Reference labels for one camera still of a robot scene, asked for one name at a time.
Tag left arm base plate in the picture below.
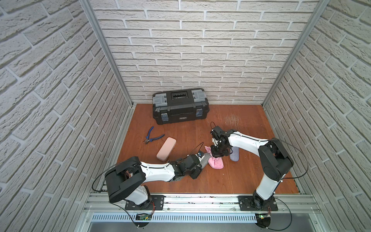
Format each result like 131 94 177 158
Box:
125 195 165 211

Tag pink eyeglass case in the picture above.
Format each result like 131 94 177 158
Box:
157 137 177 161

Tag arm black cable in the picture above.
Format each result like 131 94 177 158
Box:
278 140 309 179
92 163 128 192

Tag aluminium mounting rail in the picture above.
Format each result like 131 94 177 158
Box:
83 193 321 214

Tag blue handled pliers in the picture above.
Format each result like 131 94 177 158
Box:
143 126 166 145

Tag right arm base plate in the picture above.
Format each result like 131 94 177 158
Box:
237 195 278 211

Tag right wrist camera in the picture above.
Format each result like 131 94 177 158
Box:
210 126 229 146

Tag pink microfibre cloth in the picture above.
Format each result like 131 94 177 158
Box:
205 146 224 170

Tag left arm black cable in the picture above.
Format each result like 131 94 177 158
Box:
92 163 128 192

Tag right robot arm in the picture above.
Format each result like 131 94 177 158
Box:
210 126 294 209

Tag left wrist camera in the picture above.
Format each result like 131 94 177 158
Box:
196 151 204 160

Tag black plastic toolbox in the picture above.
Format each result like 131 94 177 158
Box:
152 88 210 125

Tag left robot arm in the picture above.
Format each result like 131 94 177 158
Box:
104 152 210 206

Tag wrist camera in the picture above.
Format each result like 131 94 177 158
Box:
196 151 204 160
210 126 229 146

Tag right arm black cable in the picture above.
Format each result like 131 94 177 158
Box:
278 140 309 179

